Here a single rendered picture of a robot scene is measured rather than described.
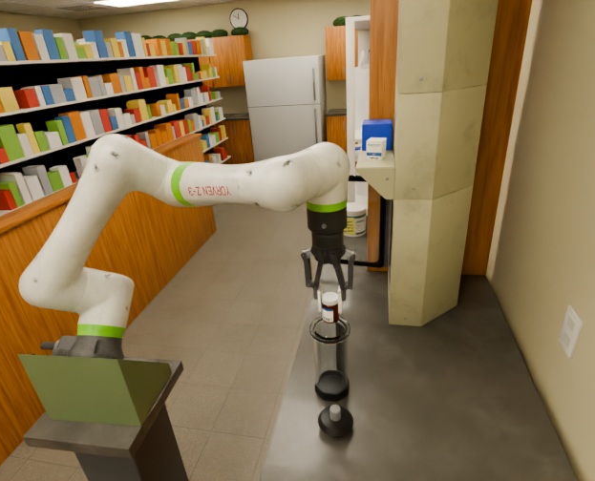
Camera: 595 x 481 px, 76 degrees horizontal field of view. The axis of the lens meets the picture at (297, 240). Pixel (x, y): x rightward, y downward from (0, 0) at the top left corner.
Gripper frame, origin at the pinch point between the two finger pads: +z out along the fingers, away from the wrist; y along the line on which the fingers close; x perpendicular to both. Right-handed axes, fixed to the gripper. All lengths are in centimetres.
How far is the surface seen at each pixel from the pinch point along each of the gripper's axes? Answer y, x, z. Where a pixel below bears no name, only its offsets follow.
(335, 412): -2.3, 13.8, 24.6
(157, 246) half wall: 180, -186, 85
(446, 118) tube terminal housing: -29, -33, -39
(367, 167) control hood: -7.8, -31.7, -25.9
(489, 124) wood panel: -49, -68, -31
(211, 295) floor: 130, -174, 125
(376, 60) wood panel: -9, -68, -54
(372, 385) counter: -11.2, -2.8, 31.1
